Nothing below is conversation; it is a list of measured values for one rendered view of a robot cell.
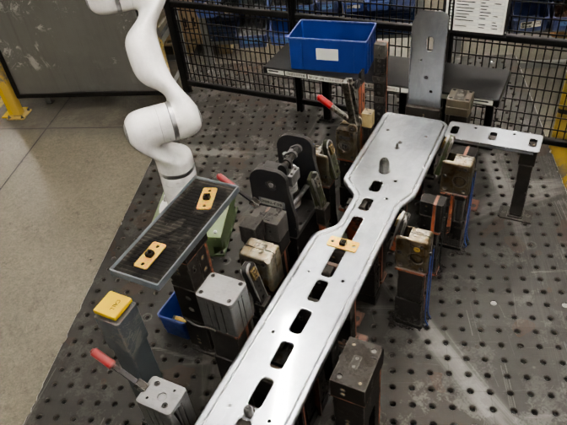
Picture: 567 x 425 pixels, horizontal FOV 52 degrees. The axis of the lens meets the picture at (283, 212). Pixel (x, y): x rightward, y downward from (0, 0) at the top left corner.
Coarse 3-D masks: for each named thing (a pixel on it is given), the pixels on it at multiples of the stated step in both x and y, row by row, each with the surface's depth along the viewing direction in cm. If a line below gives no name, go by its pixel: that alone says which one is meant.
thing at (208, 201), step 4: (204, 188) 153; (208, 188) 152; (212, 188) 152; (216, 188) 152; (204, 192) 151; (208, 192) 151; (212, 192) 151; (200, 196) 150; (204, 196) 148; (208, 196) 148; (212, 196) 150; (200, 200) 149; (204, 200) 149; (208, 200) 149; (212, 200) 149; (200, 204) 148; (204, 204) 148; (208, 204) 147; (212, 204) 148; (200, 208) 146; (204, 208) 146; (208, 208) 146
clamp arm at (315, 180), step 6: (312, 174) 162; (306, 180) 163; (312, 180) 162; (318, 180) 164; (312, 186) 164; (318, 186) 164; (312, 192) 165; (318, 192) 166; (312, 198) 167; (318, 198) 166; (324, 198) 169; (318, 204) 167; (324, 204) 169
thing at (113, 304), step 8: (112, 296) 127; (120, 296) 127; (104, 304) 126; (112, 304) 126; (120, 304) 125; (128, 304) 126; (96, 312) 125; (104, 312) 124; (112, 312) 124; (120, 312) 124
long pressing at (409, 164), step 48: (384, 144) 187; (432, 144) 185; (384, 192) 170; (384, 240) 156; (288, 288) 145; (336, 288) 144; (288, 336) 134; (336, 336) 134; (240, 384) 126; (288, 384) 125
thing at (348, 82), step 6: (348, 78) 178; (342, 84) 177; (348, 84) 177; (354, 84) 176; (360, 84) 178; (348, 90) 178; (348, 96) 179; (354, 96) 182; (348, 102) 180; (354, 102) 183; (348, 108) 182; (354, 108) 184; (348, 114) 183; (354, 114) 183; (348, 120) 185; (354, 120) 184; (360, 126) 188
